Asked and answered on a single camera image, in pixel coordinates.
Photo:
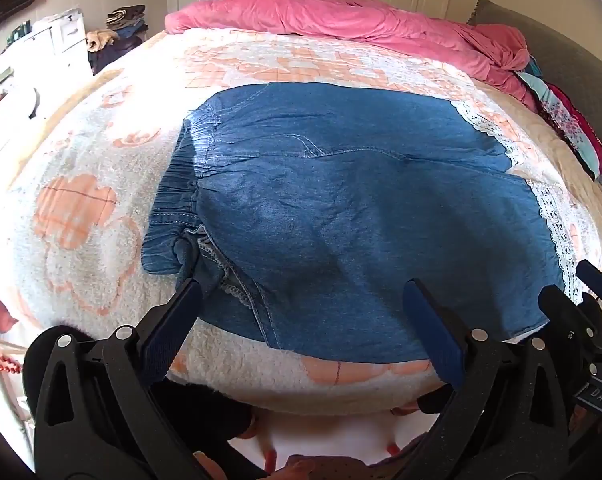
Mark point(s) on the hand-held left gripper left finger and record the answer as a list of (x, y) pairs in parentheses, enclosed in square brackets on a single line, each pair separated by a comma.
[(181, 312)]

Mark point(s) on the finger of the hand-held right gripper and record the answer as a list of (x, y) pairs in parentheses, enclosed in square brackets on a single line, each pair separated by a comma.
[(568, 317), (598, 282)]

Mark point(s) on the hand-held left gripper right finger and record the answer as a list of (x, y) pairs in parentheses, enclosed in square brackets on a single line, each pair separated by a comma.
[(431, 327)]

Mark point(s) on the blue denim pants lace trim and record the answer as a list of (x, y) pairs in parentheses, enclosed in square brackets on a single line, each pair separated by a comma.
[(356, 200)]

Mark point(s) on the person's black garment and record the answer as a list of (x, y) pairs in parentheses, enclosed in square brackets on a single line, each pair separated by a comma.
[(206, 410)]

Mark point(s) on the beige bed sheet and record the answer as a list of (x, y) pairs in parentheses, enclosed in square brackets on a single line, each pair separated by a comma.
[(571, 170)]

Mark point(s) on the white orange floral fleece blanket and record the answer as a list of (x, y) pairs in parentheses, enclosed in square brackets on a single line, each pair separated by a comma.
[(106, 185)]

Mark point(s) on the red floral pillow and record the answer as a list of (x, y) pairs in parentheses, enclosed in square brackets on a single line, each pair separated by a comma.
[(576, 125)]

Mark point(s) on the teal striped cloth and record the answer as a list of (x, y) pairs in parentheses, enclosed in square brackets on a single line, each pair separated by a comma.
[(538, 85)]

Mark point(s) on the grey headboard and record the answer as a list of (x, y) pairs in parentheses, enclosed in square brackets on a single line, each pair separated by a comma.
[(556, 45)]

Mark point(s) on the beige cloth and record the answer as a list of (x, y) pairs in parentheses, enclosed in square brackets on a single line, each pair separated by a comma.
[(100, 39)]

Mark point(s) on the white dresser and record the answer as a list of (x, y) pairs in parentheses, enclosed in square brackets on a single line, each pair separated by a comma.
[(56, 40)]

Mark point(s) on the stack of folded clothes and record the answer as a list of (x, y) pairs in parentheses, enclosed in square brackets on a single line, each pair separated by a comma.
[(127, 17)]

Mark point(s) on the pink duvet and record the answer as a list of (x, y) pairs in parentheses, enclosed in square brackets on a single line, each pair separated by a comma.
[(331, 15)]

